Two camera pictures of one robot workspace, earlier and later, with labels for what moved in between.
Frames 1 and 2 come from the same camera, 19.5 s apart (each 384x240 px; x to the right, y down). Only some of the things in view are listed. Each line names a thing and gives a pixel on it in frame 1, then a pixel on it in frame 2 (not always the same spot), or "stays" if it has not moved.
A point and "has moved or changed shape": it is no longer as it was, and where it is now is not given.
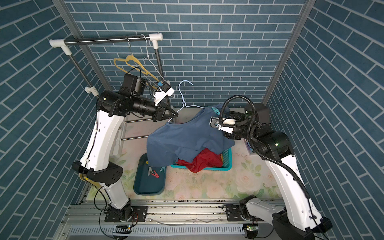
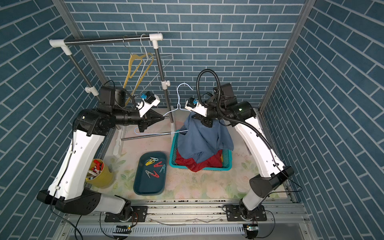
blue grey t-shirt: x=167 y=143 has moved or changed shape
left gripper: x=160 y=115 to x=145 y=120
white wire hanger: x=147 y=50 to x=170 y=56
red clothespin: x=155 y=174 stays
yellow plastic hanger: x=129 y=57 has moved or changed shape
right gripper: x=231 y=136 to x=205 y=122
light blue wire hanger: x=184 y=104 to x=177 y=105
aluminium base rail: x=167 y=220 stays
